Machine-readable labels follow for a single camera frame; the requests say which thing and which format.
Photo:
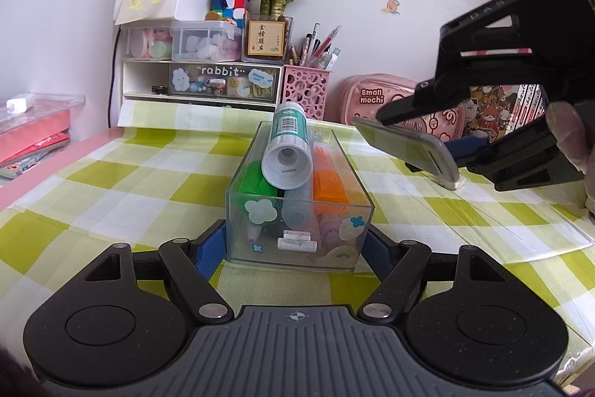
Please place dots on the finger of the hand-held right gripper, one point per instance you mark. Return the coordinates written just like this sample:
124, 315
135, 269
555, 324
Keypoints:
469, 148
409, 106

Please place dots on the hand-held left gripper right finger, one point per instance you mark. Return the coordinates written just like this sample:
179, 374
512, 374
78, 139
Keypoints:
376, 253

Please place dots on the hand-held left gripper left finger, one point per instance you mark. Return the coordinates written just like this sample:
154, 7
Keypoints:
211, 248

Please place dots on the thick purple pen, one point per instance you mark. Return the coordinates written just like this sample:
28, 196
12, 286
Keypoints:
253, 234

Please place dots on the clear plastic box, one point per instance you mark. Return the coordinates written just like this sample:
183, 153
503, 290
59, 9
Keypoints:
279, 260

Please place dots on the green highlighter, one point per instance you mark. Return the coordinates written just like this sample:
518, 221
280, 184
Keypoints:
253, 183

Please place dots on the orange highlighter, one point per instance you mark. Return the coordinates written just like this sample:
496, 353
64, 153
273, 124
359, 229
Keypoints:
327, 188

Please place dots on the light blue pen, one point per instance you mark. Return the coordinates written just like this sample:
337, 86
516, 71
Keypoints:
297, 211

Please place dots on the green white glue stick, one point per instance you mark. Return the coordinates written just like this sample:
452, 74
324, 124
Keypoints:
288, 132

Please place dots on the person's right hand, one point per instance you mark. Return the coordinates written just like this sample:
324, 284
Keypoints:
571, 132

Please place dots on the pink cartoon pencil case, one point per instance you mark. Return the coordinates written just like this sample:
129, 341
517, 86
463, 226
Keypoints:
372, 95

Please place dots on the pink cover comic book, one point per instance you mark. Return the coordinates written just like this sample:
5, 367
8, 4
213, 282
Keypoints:
492, 104

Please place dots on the green checkered tablecloth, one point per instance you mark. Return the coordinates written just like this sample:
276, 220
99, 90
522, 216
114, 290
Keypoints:
139, 192

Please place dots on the pink mesh pen cup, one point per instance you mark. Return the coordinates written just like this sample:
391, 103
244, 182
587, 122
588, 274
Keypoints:
307, 85

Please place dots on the bunch of assorted pens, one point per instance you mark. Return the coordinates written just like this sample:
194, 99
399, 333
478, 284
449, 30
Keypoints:
316, 48

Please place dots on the glass vase with label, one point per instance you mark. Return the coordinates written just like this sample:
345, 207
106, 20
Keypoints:
265, 37

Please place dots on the white drawer organizer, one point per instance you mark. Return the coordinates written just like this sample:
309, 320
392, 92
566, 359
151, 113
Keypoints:
139, 76

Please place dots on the colourful flat book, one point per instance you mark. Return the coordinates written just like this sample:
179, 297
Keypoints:
32, 162

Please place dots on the clear lidded storage box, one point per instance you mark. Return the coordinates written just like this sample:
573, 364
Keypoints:
148, 44
204, 44

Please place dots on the colourful puzzle cube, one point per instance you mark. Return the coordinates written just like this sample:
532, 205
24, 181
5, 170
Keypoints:
227, 9

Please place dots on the clear acrylic lid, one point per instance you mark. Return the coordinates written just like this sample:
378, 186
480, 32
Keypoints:
56, 104

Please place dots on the small golden figurine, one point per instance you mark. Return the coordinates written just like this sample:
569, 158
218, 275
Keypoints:
216, 16

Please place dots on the pink flat box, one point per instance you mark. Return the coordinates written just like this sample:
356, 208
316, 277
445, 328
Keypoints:
28, 137

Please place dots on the duck wall sticker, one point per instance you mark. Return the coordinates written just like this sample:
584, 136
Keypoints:
390, 5

